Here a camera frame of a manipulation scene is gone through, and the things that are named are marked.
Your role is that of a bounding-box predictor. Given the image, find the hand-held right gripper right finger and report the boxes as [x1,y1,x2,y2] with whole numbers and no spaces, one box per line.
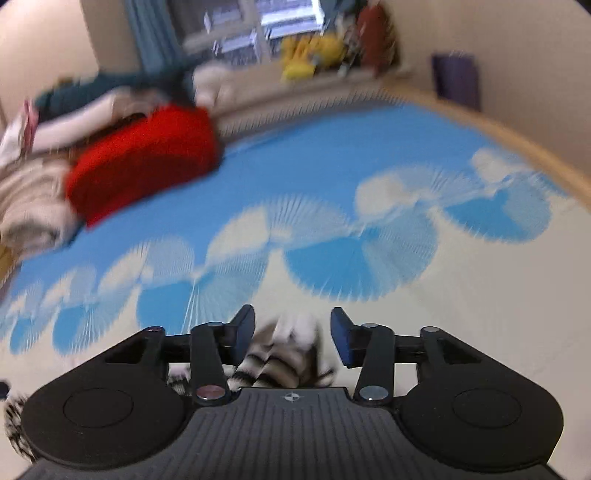
[329,307,486,408]

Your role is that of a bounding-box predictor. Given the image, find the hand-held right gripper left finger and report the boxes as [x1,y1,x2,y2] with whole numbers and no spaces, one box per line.
[104,304,256,408]

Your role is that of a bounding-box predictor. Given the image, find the striped hooded top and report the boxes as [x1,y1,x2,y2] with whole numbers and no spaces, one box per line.
[4,314,336,463]

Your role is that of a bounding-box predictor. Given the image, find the blue patterned bed sheet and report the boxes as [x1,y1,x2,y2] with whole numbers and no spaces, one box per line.
[0,99,591,402]

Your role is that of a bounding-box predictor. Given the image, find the red folded blanket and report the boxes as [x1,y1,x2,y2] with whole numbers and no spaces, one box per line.
[65,104,222,228]

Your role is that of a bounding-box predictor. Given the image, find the cream folded blanket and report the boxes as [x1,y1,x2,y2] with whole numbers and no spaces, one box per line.
[0,159,86,254]

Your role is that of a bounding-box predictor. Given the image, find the white plush toy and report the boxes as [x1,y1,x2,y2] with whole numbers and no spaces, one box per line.
[191,62,243,114]

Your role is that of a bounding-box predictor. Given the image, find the teal shark plush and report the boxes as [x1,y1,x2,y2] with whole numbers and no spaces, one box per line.
[34,62,197,118]

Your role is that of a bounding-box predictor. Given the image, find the purple bag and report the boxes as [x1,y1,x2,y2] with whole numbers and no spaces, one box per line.
[431,52,482,112]

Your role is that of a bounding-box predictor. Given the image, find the yellow plush toy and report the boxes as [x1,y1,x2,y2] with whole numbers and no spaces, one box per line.
[280,33,346,83]

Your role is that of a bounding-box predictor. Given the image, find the pink cloth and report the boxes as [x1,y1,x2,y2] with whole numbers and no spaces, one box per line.
[16,99,41,155]

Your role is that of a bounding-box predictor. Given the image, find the window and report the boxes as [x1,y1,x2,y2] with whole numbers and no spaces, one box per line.
[166,0,326,65]

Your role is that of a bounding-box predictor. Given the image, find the blue curtain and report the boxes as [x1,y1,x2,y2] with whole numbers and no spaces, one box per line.
[124,0,188,75]

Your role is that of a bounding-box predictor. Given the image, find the wooden bed frame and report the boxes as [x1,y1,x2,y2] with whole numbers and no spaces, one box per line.
[0,78,591,296]

